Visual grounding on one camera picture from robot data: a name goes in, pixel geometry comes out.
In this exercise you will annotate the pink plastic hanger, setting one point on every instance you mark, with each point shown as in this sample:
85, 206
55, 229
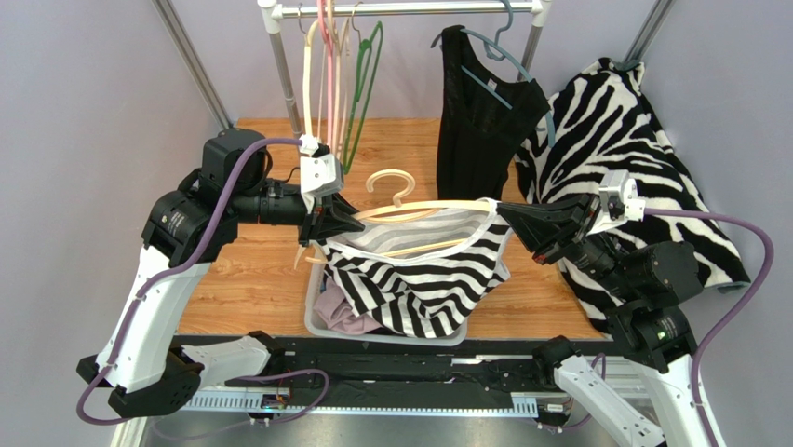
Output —
325, 15

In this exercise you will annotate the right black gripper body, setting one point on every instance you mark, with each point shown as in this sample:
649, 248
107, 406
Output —
582, 225

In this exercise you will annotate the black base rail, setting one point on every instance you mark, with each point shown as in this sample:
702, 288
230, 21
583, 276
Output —
492, 378

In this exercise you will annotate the tan hanger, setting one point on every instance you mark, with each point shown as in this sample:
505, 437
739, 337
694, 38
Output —
397, 213

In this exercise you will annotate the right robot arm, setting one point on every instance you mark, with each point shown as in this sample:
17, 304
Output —
647, 326

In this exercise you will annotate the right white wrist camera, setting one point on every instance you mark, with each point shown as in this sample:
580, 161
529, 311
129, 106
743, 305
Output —
619, 202

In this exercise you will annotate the cream plastic hanger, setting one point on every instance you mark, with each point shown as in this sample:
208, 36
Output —
307, 74

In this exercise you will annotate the zebra print blanket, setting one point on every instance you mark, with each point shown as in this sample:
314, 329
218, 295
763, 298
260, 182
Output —
604, 122

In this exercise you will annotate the black top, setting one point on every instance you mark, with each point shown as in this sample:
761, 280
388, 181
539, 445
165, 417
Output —
470, 167

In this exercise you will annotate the zebra striped tank top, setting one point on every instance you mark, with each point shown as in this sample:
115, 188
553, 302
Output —
424, 278

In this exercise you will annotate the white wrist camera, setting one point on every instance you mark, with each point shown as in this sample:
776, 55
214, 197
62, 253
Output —
619, 202
321, 172

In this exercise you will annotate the white plastic basket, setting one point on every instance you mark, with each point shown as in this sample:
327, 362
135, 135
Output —
317, 327

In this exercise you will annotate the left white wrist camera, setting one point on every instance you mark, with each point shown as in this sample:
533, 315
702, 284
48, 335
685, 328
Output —
321, 172

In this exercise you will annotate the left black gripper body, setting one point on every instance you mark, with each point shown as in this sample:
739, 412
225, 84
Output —
305, 228

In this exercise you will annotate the dark top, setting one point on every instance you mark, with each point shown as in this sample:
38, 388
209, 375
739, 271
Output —
336, 312

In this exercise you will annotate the teal plastic hanger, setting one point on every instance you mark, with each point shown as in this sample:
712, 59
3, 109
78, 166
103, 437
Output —
508, 68

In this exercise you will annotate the white clothes rack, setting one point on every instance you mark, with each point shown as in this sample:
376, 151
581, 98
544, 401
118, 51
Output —
273, 13

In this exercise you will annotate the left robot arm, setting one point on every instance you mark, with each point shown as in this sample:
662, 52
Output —
243, 178

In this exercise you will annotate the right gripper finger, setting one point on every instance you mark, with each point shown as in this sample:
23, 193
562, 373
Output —
588, 203
532, 223

